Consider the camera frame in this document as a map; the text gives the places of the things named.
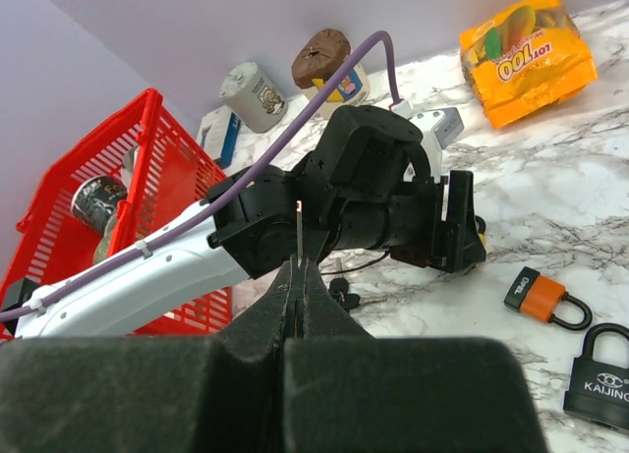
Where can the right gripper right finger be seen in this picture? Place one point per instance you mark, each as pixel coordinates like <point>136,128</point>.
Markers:
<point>346,391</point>

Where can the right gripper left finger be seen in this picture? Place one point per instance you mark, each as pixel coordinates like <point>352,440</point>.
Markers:
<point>217,393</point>

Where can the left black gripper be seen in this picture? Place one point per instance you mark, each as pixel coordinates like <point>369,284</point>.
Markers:
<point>445,236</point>

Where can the yellow padlock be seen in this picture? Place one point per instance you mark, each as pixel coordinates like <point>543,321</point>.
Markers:
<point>481,229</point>

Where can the black key bunch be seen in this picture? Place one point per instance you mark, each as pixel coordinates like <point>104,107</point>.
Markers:
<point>339,287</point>

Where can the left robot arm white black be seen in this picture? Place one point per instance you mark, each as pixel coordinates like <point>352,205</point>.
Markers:
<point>373,182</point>

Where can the orange padlock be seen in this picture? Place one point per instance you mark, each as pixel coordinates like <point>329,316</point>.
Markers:
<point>538,296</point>

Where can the green melon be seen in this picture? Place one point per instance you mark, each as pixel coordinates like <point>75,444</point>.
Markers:
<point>108,237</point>

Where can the orange snack bag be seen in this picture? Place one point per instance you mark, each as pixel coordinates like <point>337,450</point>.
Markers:
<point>525,58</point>

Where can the brown lidded white jar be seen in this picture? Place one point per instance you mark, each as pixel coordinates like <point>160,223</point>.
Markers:
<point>318,61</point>

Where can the grey marbled cylinder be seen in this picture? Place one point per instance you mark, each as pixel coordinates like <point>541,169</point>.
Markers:
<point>253,97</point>

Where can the white blue box behind basket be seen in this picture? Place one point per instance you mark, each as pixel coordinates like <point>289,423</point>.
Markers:
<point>217,135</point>

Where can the black patterned cup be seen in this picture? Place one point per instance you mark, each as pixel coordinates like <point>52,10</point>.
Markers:
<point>96,200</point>

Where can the black padlock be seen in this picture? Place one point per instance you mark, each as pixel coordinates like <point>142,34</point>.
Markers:
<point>598,392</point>

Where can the red plastic basket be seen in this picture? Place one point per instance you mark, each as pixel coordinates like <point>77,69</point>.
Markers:
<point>171,172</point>

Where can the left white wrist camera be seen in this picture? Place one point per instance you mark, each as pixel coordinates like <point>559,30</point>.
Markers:
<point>439,127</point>

